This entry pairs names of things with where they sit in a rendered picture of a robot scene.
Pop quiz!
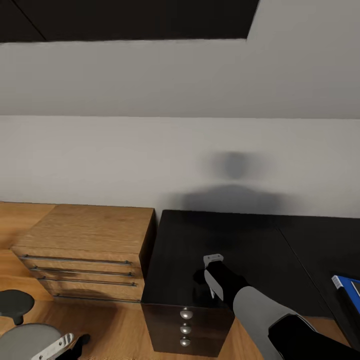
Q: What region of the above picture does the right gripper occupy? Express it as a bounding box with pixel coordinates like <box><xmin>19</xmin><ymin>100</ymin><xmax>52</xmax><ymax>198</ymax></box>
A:
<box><xmin>193</xmin><ymin>268</ymin><xmax>207</xmax><ymax>285</ymax></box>

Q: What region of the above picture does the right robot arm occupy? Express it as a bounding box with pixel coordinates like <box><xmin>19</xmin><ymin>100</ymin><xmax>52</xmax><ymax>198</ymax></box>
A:
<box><xmin>193</xmin><ymin>254</ymin><xmax>360</xmax><ymax>360</ymax></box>

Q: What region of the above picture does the swivel chair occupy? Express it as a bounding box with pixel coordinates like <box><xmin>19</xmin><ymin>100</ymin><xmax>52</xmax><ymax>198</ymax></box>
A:
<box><xmin>0</xmin><ymin>289</ymin><xmax>91</xmax><ymax>360</ymax></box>

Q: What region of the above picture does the folder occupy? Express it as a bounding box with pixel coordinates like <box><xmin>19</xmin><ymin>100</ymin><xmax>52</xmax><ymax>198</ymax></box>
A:
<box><xmin>331</xmin><ymin>275</ymin><xmax>360</xmax><ymax>329</ymax></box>

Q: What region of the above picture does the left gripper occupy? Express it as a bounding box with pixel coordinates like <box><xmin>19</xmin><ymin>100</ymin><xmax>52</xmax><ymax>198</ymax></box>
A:
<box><xmin>54</xmin><ymin>337</ymin><xmax>83</xmax><ymax>360</ymax></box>

